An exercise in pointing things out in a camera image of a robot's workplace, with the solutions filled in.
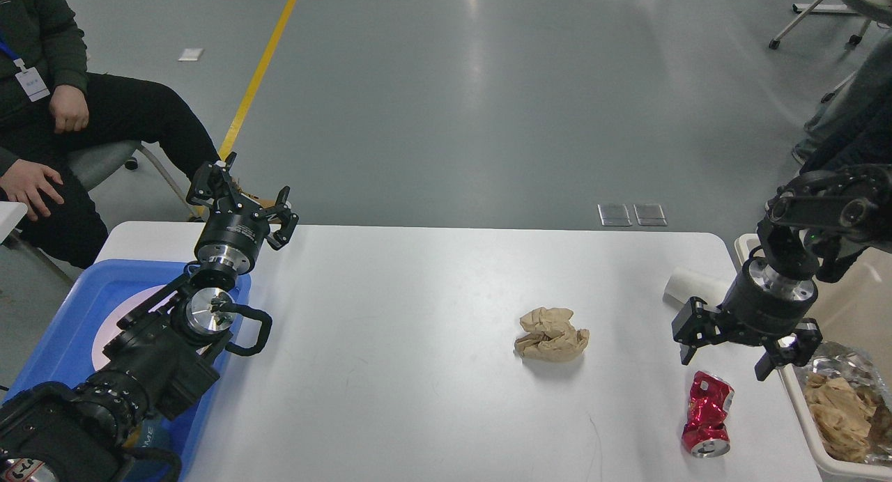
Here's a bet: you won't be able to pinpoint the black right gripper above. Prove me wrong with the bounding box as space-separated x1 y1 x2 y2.
672 258 823 381

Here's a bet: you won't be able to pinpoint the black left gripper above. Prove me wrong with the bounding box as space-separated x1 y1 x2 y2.
187 152 299 270

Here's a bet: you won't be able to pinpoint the white cup sideways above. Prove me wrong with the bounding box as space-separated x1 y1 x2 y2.
663 267 733 306

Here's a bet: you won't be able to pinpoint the red foil wrapper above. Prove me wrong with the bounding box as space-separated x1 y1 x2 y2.
681 371 735 458

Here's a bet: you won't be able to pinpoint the foil with paper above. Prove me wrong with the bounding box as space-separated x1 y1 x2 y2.
794 341 890 467

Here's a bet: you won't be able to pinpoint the pink plate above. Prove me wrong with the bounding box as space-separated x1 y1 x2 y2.
91 285 162 371

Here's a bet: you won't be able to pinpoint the brown paper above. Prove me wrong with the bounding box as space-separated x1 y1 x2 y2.
514 307 590 364

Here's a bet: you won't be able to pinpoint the grey-blue mug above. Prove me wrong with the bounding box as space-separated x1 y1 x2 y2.
133 412 171 450

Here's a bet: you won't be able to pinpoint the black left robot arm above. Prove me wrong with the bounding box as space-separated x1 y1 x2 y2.
1 154 299 481

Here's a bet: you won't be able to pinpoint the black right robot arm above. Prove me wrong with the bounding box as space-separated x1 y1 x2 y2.
671 164 891 381

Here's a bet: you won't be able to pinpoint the brown shoe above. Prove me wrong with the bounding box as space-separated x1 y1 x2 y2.
233 180 281 223

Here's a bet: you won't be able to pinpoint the beige waste bin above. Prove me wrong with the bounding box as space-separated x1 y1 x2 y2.
735 234 892 482

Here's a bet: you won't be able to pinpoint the floor outlet plate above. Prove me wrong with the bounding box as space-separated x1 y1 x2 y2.
598 205 633 227
633 205 668 227

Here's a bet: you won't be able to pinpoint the grey office chair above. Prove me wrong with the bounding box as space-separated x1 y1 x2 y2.
0 139 203 288

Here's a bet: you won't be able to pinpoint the dark seated person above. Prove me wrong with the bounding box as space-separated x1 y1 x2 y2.
1 0 219 269

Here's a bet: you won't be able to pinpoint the person in black clothes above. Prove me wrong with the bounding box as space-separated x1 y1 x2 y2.
799 95 891 175

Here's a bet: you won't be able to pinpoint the blue plastic tray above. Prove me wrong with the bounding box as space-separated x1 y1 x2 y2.
8 259 217 474

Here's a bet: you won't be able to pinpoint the person in blue jeans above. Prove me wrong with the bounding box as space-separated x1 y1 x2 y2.
791 33 891 166

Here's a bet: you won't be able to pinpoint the white side table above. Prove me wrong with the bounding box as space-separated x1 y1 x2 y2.
0 201 28 244

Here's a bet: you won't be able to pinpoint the white rolling stand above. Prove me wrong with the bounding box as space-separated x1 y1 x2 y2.
769 0 872 49

